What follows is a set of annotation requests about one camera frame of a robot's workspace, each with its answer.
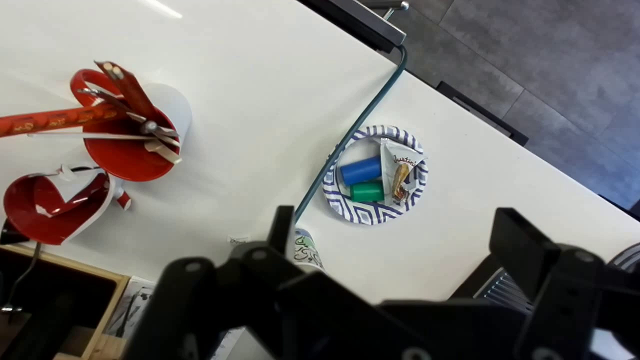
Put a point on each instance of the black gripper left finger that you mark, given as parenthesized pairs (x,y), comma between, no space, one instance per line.
(200,306)

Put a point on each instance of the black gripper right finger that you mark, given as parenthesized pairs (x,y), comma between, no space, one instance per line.
(566,301)

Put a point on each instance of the white printed packet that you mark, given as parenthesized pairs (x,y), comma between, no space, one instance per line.
(133,306)

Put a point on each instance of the wooden countertop shelf organizer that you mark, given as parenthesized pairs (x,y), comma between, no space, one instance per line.
(66,292)

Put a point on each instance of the blue patterned paper plate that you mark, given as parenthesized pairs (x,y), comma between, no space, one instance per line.
(347,202)

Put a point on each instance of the white mug red inside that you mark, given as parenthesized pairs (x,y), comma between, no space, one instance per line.
(176,110)
(41,212)

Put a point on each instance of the green toy cylinder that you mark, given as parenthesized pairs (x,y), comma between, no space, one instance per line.
(367,193)

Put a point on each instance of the tan wooden toy piece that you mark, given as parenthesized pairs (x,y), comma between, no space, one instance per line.
(403,179)

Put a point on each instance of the blue toy cylinder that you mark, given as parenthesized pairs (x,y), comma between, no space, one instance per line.
(360,171)

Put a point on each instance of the red flat stick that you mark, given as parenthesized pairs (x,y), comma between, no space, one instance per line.
(131,90)

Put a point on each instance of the red gold-printed stick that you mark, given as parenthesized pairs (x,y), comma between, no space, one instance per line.
(52,120)

